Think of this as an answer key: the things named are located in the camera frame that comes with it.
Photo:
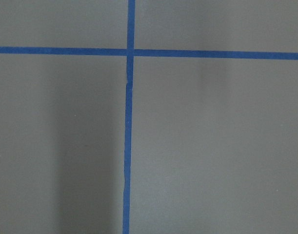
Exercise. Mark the horizontal blue tape strip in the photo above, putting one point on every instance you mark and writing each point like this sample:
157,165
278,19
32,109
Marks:
148,53

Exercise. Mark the vertical blue tape strip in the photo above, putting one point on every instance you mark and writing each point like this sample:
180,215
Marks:
128,115

